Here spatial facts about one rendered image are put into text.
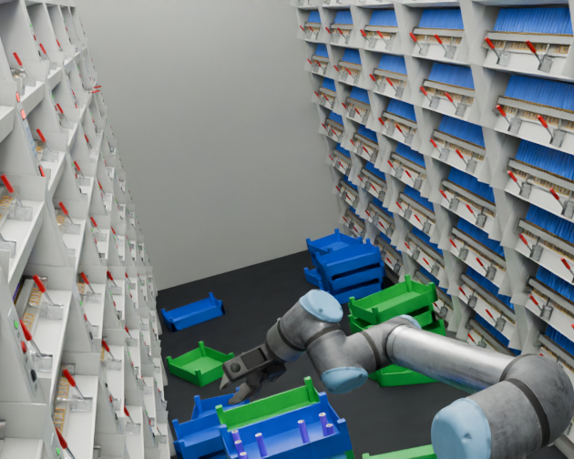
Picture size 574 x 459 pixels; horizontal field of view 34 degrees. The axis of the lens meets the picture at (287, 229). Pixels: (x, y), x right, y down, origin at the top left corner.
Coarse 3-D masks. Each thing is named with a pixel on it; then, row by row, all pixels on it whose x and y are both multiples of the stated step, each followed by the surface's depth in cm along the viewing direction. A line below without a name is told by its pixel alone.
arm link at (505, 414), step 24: (504, 384) 142; (456, 408) 139; (480, 408) 138; (504, 408) 138; (528, 408) 139; (432, 432) 144; (456, 432) 137; (480, 432) 136; (504, 432) 136; (528, 432) 138; (456, 456) 138; (480, 456) 135; (504, 456) 137
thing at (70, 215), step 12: (60, 204) 240; (72, 204) 259; (84, 204) 259; (60, 216) 254; (72, 216) 259; (84, 216) 260; (60, 228) 246; (72, 228) 241; (84, 228) 250; (72, 240) 234; (72, 252) 216; (72, 264) 202
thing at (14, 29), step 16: (16, 0) 244; (0, 16) 245; (16, 16) 245; (0, 32) 246; (16, 32) 246; (16, 48) 247; (32, 48) 248; (48, 96) 251; (32, 112) 252; (48, 112) 252; (32, 128) 252; (48, 128) 253; (64, 176) 257; (64, 192) 258; (80, 256) 263; (96, 256) 263; (112, 304) 270; (112, 320) 268; (128, 368) 272; (128, 384) 274; (144, 416) 277; (144, 432) 278
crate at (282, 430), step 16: (320, 400) 249; (288, 416) 249; (304, 416) 250; (336, 416) 240; (224, 432) 244; (240, 432) 247; (256, 432) 248; (272, 432) 249; (288, 432) 249; (320, 432) 245; (336, 432) 243; (224, 448) 245; (256, 448) 244; (272, 448) 242; (288, 448) 240; (304, 448) 230; (320, 448) 231; (336, 448) 232; (352, 448) 233
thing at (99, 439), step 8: (96, 440) 201; (104, 440) 202; (112, 440) 202; (120, 440) 202; (96, 448) 200; (104, 448) 202; (112, 448) 202; (120, 448) 203; (104, 456) 202; (112, 456) 202; (120, 456) 203
